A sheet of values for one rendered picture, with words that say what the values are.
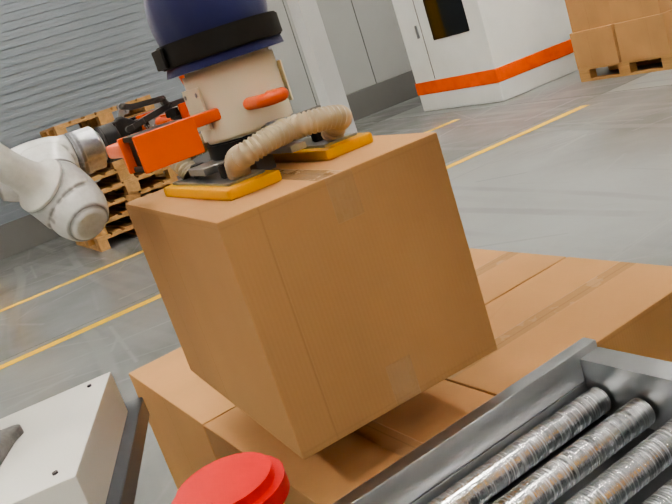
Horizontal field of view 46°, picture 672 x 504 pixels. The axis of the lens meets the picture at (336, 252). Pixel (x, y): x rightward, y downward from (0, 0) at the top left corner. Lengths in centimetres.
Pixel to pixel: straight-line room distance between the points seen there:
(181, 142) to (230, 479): 66
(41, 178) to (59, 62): 938
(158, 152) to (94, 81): 979
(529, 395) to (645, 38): 708
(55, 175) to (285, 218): 45
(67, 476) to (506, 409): 70
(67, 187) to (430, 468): 77
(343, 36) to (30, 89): 460
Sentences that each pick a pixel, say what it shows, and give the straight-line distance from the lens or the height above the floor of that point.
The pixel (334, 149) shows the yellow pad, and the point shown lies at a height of 108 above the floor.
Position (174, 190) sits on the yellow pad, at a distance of 152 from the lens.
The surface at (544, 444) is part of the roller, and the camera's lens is 138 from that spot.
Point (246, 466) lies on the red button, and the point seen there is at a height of 104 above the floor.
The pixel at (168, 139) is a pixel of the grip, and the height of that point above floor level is 120.
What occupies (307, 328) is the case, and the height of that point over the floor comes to 86.
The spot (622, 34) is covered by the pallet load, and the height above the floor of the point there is 41.
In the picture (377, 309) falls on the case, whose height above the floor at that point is 83.
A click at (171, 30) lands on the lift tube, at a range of 140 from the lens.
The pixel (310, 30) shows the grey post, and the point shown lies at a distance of 470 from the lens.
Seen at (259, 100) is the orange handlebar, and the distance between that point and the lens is 133.
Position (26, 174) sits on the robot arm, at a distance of 143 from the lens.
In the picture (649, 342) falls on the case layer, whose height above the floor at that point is 47.
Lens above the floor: 125
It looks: 14 degrees down
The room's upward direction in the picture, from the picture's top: 19 degrees counter-clockwise
